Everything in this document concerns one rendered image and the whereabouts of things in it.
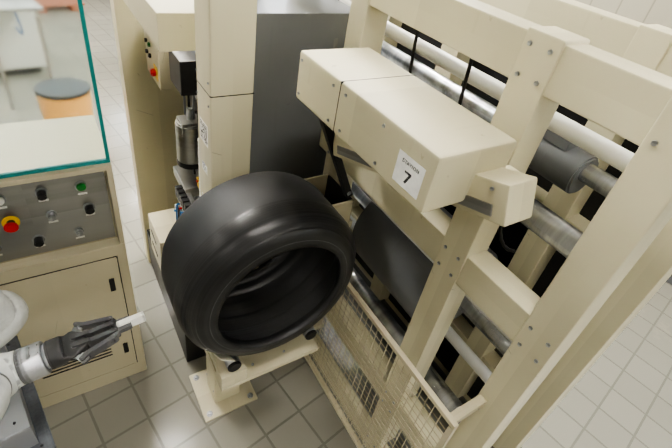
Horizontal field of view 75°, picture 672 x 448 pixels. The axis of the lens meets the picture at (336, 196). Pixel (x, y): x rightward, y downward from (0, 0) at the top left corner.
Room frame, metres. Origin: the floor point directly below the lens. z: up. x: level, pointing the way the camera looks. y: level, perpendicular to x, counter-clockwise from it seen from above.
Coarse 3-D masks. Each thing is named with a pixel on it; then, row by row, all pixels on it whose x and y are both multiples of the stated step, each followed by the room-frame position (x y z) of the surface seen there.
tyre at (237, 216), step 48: (240, 192) 0.96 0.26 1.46; (288, 192) 1.00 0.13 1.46; (192, 240) 0.83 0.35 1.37; (240, 240) 0.81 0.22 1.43; (288, 240) 0.86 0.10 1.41; (336, 240) 0.96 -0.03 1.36; (192, 288) 0.74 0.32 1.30; (240, 288) 1.06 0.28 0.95; (288, 288) 1.10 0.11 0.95; (336, 288) 0.98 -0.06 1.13; (192, 336) 0.72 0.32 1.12; (240, 336) 0.88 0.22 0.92; (288, 336) 0.88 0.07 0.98
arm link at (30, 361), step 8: (32, 344) 0.59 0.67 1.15; (40, 344) 0.60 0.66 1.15; (16, 352) 0.56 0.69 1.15; (24, 352) 0.56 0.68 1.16; (32, 352) 0.57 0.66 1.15; (40, 352) 0.57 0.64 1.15; (16, 360) 0.54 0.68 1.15; (24, 360) 0.55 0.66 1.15; (32, 360) 0.55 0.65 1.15; (40, 360) 0.56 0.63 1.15; (16, 368) 0.53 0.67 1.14; (24, 368) 0.53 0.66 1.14; (32, 368) 0.54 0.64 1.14; (40, 368) 0.55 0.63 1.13; (48, 368) 0.56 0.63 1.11; (24, 376) 0.52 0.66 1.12; (32, 376) 0.53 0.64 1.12; (40, 376) 0.54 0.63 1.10
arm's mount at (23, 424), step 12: (0, 348) 0.78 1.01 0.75; (12, 396) 0.63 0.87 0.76; (12, 408) 0.60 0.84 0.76; (24, 408) 0.61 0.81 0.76; (12, 420) 0.57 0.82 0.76; (24, 420) 0.57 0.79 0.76; (0, 432) 0.53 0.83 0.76; (12, 432) 0.53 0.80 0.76; (24, 432) 0.55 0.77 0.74; (0, 444) 0.50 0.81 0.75; (12, 444) 0.52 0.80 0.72; (24, 444) 0.54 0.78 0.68
